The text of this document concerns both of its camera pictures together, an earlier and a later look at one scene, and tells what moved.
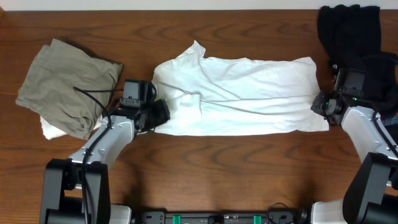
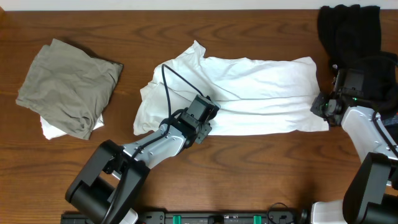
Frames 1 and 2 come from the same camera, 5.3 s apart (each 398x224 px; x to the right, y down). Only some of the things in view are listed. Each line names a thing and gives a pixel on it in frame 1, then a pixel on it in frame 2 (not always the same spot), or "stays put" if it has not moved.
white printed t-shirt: [208, 96] stays put
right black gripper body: [321, 104] stays put
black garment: [351, 35] stays put
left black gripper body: [153, 116] to [201, 131]
